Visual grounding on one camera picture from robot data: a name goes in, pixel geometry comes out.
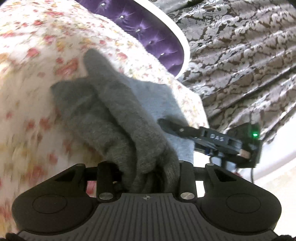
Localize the grey argyle sweater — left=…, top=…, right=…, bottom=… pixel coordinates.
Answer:
left=51, top=49, right=194, bottom=193

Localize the damask patterned curtain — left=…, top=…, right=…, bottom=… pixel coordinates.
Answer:
left=156, top=1, right=295, bottom=143

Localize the purple tufted headboard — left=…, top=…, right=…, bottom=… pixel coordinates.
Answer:
left=78, top=0, right=190, bottom=78

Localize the floral bedspread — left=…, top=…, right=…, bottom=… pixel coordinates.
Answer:
left=1, top=1, right=208, bottom=235

